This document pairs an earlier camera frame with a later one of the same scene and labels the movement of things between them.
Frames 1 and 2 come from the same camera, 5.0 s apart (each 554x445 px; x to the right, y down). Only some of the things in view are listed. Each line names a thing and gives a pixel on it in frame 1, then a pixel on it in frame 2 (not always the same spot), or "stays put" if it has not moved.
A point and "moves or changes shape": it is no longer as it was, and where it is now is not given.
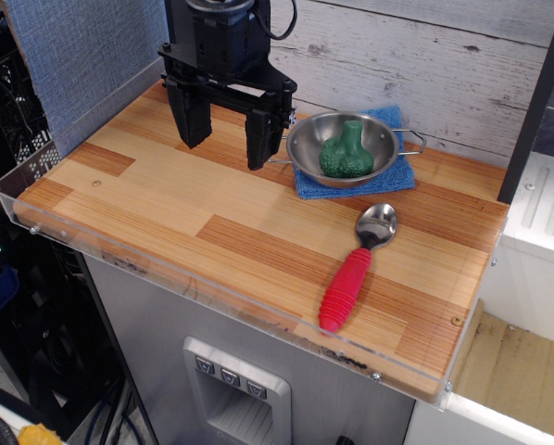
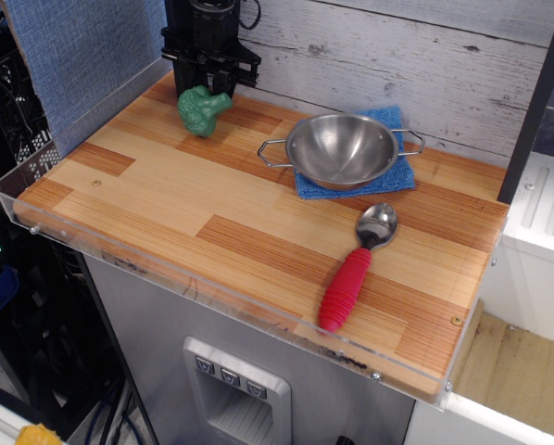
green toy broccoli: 344,157 moves or changes shape
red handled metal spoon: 375,227 stays put
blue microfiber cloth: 400,176 stays put
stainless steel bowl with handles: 308,136 stays put
